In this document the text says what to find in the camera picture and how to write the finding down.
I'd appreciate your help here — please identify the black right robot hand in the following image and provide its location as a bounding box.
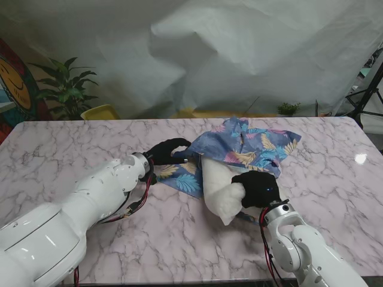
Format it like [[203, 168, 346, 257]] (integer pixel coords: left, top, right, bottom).
[[230, 170, 282, 209]]

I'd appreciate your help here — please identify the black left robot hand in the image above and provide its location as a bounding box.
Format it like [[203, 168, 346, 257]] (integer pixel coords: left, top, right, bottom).
[[145, 137, 192, 166]]

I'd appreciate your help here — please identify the white pillow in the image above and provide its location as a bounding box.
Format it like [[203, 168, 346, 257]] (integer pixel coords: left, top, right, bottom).
[[199, 155, 261, 227]]

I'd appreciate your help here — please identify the blue leaf-print pillowcase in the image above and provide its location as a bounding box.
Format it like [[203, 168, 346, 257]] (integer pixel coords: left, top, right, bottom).
[[156, 117, 302, 225]]

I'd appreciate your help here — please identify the yellow wooden bench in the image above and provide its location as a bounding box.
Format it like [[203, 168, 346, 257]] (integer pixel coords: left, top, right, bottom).
[[172, 107, 279, 119]]

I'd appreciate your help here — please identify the yellow chair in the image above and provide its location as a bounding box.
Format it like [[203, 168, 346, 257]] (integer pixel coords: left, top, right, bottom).
[[80, 103, 122, 120]]

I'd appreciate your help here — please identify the small green plant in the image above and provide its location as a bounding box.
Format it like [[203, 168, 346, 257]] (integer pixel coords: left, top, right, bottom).
[[276, 102, 302, 117]]

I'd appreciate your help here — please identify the white backdrop sheet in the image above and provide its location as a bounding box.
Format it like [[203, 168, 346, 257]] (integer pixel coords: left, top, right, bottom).
[[0, 0, 383, 119]]

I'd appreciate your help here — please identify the large green potted plant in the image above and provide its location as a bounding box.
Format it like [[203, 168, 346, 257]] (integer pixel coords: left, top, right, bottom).
[[29, 56, 99, 120]]

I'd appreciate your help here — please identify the black tripod stand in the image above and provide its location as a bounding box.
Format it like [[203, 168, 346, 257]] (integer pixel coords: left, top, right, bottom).
[[345, 40, 383, 129]]

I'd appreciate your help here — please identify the colourful smiley face mural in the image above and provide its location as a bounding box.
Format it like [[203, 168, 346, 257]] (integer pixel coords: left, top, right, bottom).
[[0, 37, 45, 144]]

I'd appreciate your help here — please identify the red black right arm cable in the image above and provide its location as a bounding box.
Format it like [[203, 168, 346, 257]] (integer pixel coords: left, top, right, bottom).
[[259, 209, 285, 287]]

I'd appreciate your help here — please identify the red black arm cable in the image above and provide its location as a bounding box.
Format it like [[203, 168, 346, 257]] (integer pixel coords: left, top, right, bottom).
[[259, 209, 285, 287], [71, 160, 158, 287]]

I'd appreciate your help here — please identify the red black left arm cable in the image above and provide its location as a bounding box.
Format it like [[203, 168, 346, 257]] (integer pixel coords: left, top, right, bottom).
[[71, 160, 158, 287]]

